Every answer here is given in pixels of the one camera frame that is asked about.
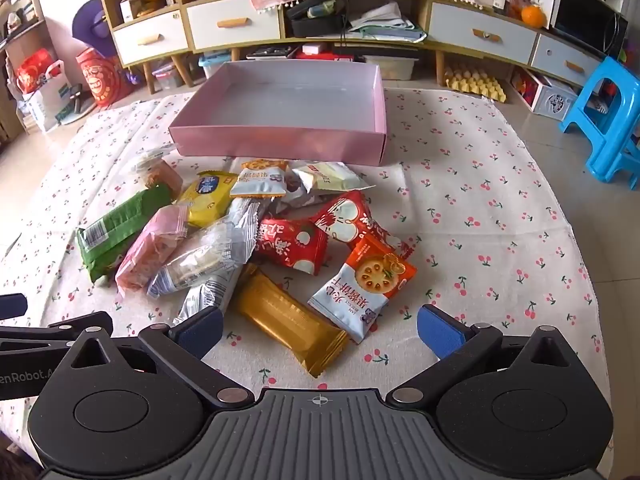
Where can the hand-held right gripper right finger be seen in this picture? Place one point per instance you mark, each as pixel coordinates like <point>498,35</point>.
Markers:
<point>440,332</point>

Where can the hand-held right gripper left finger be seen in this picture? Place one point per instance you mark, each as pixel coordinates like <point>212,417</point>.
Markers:
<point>200,331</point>

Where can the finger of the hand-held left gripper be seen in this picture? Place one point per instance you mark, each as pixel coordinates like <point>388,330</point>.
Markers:
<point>45,335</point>
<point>12,306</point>

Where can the clear cake packet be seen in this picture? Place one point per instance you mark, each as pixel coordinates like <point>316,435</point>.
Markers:
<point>195,262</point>

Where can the gold snack packet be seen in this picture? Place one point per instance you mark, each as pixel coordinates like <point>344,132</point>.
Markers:
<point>292,325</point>

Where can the pink snack packet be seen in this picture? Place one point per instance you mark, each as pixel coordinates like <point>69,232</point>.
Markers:
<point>150,252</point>

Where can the long silver snack packet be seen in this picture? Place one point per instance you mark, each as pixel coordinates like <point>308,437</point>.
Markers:
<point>242,230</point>

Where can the red apple print packet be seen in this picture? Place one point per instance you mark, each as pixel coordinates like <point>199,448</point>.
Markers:
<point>350,222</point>
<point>292,246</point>

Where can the yellow chips packet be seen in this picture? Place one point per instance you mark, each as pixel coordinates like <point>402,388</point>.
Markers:
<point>207,197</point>

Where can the clear wafer biscuit packet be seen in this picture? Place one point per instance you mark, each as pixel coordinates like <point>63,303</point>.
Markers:
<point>156,172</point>

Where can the white cream cake packet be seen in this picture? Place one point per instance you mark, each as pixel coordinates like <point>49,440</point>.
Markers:
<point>327,175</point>

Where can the pink cardboard box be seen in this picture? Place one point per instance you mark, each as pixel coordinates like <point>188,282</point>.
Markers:
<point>280,142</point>

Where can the cherry print tablecloth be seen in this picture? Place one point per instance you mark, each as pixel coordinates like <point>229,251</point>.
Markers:
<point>475,220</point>

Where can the white shopping bag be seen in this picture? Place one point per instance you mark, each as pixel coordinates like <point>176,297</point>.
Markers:
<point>50,100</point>

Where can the red gift bag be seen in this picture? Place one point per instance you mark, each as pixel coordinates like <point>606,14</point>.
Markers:
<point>35,67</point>

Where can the red printed bag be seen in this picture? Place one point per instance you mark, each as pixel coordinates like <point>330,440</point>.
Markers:
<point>100,77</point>

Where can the yellow egg tray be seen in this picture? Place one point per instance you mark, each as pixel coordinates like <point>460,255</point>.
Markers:
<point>475,82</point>

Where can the clear storage box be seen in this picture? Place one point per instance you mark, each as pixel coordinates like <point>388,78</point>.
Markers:
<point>215,64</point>
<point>170,77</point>

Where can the white printed crate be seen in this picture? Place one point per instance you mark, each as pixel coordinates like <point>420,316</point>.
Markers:
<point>550,97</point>

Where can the white storage box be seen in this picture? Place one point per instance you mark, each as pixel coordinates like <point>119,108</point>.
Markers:
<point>395,66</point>

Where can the wooden bookshelf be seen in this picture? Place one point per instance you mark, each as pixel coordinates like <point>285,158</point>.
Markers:
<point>20,35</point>

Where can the blue plastic stool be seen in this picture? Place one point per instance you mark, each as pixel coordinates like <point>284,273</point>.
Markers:
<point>612,110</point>

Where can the purple round object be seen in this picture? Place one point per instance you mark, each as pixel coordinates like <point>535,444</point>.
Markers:
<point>90,25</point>

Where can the wooden cabinet white drawers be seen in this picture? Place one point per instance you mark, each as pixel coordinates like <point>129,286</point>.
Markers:
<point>480,35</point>

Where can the stack of papers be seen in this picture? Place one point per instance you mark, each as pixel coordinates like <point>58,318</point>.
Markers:
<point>385,22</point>

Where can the black case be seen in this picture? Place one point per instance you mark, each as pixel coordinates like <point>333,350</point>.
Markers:
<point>312,22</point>

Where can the orange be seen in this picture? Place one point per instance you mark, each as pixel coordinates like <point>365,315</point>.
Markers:
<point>532,16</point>

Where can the white microwave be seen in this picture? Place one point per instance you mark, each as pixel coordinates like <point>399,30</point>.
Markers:
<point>585,17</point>

